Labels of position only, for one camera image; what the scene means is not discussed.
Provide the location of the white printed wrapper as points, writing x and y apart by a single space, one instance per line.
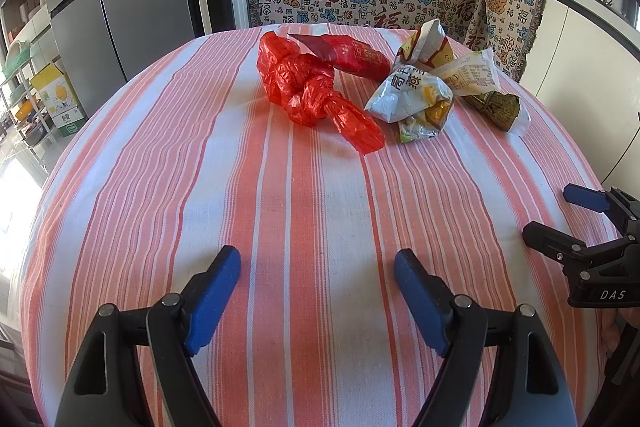
470 74

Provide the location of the kitchen countertop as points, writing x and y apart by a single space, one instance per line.
600 4

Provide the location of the white storage rack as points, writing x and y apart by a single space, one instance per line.
22 92

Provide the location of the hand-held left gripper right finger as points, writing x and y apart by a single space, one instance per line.
425 302

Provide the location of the red snack wrapper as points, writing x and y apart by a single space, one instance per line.
350 56

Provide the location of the pink striped tablecloth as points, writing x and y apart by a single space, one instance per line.
300 217

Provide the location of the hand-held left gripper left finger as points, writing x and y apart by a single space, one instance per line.
215 302

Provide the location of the white yellow snack bag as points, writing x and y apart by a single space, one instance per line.
424 42

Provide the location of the white lower cabinets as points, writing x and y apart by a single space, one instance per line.
580 77

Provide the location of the clear wrapper with dark dumpling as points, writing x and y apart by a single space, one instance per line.
500 109

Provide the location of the red plastic bag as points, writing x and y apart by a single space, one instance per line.
310 92

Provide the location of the wall shelf unit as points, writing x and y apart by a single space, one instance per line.
22 7

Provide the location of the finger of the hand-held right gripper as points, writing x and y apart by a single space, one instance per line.
550 241
584 197

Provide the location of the grey refrigerator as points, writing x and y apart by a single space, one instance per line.
115 7

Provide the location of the yellow white cardboard box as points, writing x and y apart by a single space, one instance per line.
57 102

